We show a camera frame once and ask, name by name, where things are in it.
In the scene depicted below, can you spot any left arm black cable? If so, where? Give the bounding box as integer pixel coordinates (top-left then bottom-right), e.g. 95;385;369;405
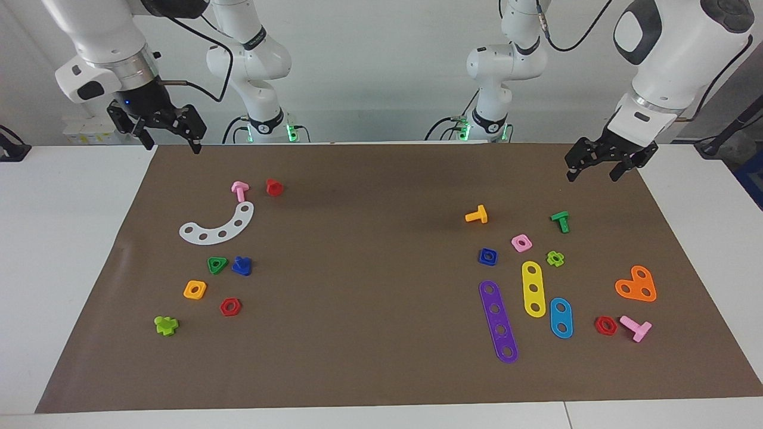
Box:
535;0;754;122

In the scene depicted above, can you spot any orange heart-shaped plate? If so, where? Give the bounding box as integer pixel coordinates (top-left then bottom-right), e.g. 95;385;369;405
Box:
615;265;657;303

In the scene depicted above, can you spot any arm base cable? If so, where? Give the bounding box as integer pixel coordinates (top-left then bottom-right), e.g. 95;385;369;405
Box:
222;115;251;144
424;115;473;142

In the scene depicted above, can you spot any brown table mat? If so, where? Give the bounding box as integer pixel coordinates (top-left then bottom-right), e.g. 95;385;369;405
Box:
35;142;763;414

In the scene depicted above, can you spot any blue two-hole strip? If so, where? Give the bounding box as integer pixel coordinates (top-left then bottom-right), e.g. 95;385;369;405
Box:
549;297;574;340

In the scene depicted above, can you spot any white power box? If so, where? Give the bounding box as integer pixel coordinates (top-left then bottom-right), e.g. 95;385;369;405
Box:
63;115;129;145

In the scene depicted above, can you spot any yellow three-hole strip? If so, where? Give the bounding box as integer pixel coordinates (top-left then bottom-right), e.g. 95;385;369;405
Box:
522;260;547;318

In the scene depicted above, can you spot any white curved perforated plate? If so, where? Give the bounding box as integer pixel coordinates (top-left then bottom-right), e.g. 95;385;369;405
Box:
179;201;255;245

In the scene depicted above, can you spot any purple four-hole strip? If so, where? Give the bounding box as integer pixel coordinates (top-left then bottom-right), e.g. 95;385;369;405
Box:
479;280;519;364

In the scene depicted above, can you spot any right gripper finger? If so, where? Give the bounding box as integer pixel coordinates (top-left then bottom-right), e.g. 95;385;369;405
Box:
166;104;208;156
107;101;156;151

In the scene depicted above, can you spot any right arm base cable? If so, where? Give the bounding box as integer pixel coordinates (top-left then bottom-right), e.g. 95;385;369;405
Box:
222;115;251;144

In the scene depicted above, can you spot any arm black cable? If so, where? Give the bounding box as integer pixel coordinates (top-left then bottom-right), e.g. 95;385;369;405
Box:
140;0;233;103
535;0;754;122

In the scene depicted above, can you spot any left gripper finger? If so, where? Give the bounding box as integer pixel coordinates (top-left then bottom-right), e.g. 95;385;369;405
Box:
565;138;604;182
609;156;644;182

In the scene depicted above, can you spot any black stand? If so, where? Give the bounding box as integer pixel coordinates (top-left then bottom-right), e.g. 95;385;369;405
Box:
694;95;763;159

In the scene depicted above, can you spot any left arm base cable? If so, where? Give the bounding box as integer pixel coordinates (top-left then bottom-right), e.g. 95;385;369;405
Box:
424;115;473;142

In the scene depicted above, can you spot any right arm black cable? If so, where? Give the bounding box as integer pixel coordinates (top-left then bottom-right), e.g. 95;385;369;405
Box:
140;0;233;103

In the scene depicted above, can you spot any blue crate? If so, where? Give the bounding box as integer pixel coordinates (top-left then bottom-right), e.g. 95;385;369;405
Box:
732;149;763;210

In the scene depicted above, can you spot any black clamp device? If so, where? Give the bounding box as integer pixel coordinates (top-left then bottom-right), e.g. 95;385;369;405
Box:
0;125;32;162

